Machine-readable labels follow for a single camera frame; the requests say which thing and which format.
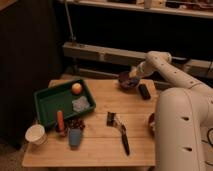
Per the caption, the metal pole stand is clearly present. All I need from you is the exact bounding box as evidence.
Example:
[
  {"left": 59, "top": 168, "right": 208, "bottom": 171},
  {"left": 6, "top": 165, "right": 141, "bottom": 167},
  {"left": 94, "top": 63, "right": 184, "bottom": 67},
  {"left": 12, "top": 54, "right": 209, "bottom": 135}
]
[{"left": 64, "top": 0, "right": 77, "bottom": 46}]

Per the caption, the white paper cup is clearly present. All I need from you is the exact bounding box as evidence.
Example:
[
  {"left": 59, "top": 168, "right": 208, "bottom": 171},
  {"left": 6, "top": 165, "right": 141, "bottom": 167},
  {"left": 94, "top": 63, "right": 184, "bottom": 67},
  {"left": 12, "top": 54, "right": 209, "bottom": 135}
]
[{"left": 25, "top": 124, "right": 47, "bottom": 145}]

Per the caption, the grey metal rail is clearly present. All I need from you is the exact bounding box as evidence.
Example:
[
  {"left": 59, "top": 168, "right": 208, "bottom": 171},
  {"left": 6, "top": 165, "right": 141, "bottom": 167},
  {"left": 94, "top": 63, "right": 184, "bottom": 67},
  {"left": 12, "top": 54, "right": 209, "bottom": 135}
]
[{"left": 63, "top": 42, "right": 213, "bottom": 79}]

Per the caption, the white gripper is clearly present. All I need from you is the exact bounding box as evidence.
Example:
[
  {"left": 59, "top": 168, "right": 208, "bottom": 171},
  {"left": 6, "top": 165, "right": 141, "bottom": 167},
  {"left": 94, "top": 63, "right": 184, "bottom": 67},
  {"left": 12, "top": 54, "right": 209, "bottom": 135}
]
[{"left": 129, "top": 62, "right": 149, "bottom": 78}]

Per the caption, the blue plastic cup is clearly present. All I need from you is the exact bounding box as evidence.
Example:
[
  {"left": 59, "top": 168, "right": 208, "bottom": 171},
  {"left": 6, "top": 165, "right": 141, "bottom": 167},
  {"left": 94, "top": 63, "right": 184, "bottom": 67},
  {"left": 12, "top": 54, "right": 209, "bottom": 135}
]
[{"left": 68, "top": 129, "right": 82, "bottom": 148}]

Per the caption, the crumpled clear plastic wrap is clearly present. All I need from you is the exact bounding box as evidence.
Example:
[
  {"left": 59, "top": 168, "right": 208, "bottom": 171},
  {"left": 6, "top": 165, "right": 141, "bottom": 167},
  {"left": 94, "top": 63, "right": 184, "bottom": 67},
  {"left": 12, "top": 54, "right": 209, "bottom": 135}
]
[{"left": 72, "top": 96, "right": 90, "bottom": 112}]

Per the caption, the black rectangular block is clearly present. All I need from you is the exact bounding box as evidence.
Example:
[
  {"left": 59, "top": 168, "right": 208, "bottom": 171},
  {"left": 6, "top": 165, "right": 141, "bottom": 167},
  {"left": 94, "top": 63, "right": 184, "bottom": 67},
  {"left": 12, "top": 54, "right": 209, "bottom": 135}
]
[{"left": 138, "top": 84, "right": 151, "bottom": 100}]

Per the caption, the black handled brush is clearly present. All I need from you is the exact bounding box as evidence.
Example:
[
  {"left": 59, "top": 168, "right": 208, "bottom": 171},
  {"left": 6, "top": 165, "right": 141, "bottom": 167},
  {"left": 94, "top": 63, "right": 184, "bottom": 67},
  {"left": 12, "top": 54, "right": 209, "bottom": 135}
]
[{"left": 106, "top": 112, "right": 130, "bottom": 156}]

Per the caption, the dark grape bunch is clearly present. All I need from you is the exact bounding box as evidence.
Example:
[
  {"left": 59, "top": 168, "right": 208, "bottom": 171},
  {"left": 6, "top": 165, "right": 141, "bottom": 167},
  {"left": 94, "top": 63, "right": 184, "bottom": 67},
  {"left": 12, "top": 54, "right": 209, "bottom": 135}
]
[{"left": 67, "top": 119, "right": 85, "bottom": 130}]

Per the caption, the purple bowl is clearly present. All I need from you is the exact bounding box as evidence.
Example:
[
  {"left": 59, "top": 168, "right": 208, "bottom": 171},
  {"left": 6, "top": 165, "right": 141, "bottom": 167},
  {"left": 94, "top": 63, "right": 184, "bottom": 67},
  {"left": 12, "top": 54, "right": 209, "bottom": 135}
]
[{"left": 118, "top": 71, "right": 140, "bottom": 90}]

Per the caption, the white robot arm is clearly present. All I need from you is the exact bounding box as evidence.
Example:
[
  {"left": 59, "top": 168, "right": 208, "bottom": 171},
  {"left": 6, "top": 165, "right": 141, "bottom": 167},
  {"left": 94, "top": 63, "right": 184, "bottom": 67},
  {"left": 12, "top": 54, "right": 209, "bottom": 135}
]
[{"left": 130, "top": 51, "right": 213, "bottom": 171}]

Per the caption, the black floor cable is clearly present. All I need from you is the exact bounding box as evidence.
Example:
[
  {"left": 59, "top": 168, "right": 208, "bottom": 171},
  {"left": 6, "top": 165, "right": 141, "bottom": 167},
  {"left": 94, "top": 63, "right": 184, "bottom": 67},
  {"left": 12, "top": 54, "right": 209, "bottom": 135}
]
[{"left": 203, "top": 126, "right": 213, "bottom": 148}]

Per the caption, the green plastic tray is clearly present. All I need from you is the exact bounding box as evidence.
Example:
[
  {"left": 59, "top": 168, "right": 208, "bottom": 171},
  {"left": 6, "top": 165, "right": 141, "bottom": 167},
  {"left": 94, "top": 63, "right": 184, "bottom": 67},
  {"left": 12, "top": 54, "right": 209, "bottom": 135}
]
[{"left": 34, "top": 79, "right": 96, "bottom": 128}]

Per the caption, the orange peach fruit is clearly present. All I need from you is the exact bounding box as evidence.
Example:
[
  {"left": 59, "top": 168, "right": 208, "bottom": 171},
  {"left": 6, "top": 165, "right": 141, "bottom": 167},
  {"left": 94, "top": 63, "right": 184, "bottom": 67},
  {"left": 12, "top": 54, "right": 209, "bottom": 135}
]
[{"left": 71, "top": 83, "right": 83, "bottom": 95}]

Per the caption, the orange carrot toy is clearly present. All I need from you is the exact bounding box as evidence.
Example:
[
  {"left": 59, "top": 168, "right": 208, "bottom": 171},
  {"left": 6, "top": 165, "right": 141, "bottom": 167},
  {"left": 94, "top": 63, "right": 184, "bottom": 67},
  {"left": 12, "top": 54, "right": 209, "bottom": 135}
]
[{"left": 57, "top": 110, "right": 65, "bottom": 132}]

